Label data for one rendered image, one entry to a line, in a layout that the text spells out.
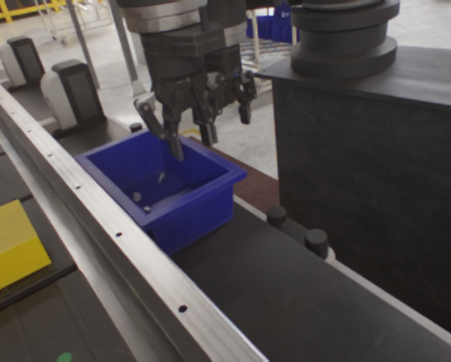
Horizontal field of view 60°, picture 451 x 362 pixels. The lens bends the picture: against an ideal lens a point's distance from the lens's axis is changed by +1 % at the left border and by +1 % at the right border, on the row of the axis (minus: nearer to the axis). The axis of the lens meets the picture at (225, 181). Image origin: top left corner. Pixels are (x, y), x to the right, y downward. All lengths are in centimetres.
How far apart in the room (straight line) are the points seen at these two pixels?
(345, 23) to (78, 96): 59
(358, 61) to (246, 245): 55
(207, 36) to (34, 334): 32
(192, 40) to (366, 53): 57
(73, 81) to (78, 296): 67
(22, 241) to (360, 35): 78
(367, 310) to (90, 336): 27
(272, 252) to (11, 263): 28
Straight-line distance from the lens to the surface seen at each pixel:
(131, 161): 65
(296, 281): 45
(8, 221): 37
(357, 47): 94
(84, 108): 95
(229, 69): 67
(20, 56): 139
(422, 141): 88
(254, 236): 51
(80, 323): 30
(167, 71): 50
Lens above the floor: 122
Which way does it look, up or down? 33 degrees down
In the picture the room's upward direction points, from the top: 9 degrees counter-clockwise
